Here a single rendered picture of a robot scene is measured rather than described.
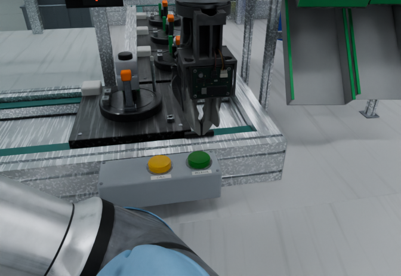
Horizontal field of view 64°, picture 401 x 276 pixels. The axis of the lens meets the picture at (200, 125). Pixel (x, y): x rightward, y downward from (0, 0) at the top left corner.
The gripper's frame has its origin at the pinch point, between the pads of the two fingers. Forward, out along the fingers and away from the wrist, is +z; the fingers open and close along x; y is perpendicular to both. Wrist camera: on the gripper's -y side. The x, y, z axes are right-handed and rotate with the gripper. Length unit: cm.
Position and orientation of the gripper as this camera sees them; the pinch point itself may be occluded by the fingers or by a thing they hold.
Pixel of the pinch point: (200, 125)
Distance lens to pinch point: 53.4
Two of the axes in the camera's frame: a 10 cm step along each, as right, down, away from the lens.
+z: 0.0, 8.5, 5.3
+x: 9.9, -0.9, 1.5
